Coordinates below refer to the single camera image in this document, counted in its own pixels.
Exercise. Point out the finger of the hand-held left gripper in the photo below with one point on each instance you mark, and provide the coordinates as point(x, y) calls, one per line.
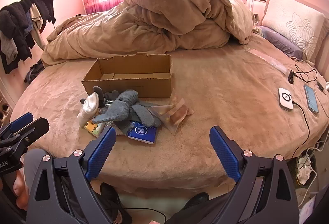
point(36, 127)
point(24, 118)

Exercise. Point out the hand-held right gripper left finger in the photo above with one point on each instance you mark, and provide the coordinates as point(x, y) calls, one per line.
point(102, 152)

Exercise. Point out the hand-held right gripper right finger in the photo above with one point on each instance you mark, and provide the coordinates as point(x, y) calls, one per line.
point(223, 152)

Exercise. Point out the shiny yellow snack packet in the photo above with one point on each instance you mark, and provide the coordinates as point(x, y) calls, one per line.
point(93, 128)

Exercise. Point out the grey fuzzy sock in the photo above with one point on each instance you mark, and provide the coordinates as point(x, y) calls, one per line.
point(146, 116)
point(115, 110)

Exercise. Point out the blue tissue packet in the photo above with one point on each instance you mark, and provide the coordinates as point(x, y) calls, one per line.
point(142, 132)

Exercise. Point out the white sock with grey toe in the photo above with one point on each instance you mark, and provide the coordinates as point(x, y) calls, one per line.
point(88, 108)

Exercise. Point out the clear bag with brown contents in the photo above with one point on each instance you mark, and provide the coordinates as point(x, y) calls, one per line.
point(174, 113)

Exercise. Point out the cardboard box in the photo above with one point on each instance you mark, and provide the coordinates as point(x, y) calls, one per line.
point(128, 87)

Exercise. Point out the person's left hand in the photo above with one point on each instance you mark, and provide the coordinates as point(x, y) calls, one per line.
point(21, 193)

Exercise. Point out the person's grey trouser leg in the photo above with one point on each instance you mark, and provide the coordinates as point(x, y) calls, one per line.
point(33, 162)

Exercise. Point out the bed with brown sheet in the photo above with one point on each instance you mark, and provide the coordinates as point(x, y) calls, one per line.
point(218, 110)

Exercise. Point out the dark grey backpack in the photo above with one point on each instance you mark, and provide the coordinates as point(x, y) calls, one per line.
point(34, 71)

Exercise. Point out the black shoe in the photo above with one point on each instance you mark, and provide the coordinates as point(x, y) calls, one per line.
point(113, 200)
point(196, 200)

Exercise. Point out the grey hanging garment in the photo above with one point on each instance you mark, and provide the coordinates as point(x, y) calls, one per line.
point(7, 46)

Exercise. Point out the white power bank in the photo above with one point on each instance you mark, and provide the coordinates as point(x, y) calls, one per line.
point(285, 100)

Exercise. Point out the bin with white plastic bag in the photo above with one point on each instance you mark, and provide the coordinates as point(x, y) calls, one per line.
point(305, 170)

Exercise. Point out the large black hanging jacket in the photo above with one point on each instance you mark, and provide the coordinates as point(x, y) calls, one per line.
point(12, 23)

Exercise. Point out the blue hanging jeans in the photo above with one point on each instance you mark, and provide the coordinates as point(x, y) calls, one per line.
point(28, 22)

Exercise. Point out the black clip microphone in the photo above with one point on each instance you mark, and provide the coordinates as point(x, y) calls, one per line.
point(291, 77)

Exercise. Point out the beige hanging garment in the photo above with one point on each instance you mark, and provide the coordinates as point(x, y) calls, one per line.
point(37, 18)

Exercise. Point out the empty clear plastic bag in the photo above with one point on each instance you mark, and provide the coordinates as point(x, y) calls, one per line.
point(272, 61)

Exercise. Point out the blue smartphone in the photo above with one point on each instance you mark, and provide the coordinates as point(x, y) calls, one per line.
point(311, 98)

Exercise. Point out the small black hanging garment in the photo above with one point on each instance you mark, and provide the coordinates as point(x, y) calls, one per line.
point(45, 6)

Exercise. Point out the purple pillow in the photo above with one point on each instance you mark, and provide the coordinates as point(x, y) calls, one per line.
point(280, 41)

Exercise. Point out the beige fleece blanket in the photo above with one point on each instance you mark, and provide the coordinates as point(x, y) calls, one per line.
point(154, 20)

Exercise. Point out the white embroidered pillow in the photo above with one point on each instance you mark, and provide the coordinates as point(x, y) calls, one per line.
point(287, 15)

